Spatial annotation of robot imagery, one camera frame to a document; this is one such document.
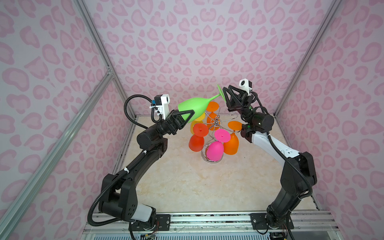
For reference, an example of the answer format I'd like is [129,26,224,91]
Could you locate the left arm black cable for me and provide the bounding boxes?
[86,94,163,227]

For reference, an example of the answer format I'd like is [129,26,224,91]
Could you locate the corner aluminium post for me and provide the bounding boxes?
[274,0,343,118]
[73,0,128,103]

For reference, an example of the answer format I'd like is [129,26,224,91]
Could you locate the left diagonal aluminium strut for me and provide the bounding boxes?
[1,72,115,240]

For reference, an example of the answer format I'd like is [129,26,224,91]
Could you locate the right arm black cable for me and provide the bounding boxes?
[248,89,314,199]

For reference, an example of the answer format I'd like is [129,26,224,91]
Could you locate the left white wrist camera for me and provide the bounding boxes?
[150,94,170,120]

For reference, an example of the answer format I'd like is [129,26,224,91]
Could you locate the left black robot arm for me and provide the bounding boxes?
[87,110,195,230]

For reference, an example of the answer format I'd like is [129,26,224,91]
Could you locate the right corner aluminium post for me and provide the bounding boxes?
[274,0,343,118]

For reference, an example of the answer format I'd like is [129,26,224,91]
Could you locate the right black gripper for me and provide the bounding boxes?
[224,90,259,127]

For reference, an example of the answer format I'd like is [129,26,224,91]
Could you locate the pink wine glass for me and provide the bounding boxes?
[206,129,231,162]

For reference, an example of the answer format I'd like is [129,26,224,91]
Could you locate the left corner aluminium post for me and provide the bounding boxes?
[73,0,128,103]

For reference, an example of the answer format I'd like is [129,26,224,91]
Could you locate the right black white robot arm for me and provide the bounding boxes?
[221,86,318,229]

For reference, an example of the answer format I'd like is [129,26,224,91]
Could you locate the yellow wine glass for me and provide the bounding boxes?
[190,113,206,135]

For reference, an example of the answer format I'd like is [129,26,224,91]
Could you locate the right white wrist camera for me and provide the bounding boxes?
[239,79,253,96]

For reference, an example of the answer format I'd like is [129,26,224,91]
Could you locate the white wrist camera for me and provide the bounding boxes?
[239,79,253,96]
[150,94,170,120]

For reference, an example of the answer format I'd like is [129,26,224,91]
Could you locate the green wine glass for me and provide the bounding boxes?
[178,85,225,123]

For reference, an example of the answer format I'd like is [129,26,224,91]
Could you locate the chrome wire glass rack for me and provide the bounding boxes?
[201,112,241,164]

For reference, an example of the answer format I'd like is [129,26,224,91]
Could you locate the red wine glass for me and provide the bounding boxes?
[189,123,209,152]

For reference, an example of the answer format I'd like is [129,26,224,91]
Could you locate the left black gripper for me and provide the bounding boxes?
[148,113,194,141]

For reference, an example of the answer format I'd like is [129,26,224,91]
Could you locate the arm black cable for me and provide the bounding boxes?
[86,94,163,227]
[248,89,314,199]

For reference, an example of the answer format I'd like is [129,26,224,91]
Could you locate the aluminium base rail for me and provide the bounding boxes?
[81,210,343,240]

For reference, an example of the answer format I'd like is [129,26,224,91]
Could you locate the orange wine glass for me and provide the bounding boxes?
[206,101,221,131]
[224,121,242,155]

